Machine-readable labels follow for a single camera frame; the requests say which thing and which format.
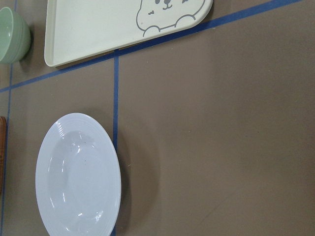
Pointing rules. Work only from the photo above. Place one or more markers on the white round plate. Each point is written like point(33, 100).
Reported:
point(78, 178)

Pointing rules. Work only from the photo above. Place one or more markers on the cream bear tray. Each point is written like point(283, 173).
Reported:
point(79, 29)

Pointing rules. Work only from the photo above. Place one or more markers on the wooden cutting board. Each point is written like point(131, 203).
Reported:
point(2, 149)

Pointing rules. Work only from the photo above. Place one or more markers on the green bowl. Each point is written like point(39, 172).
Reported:
point(15, 36)

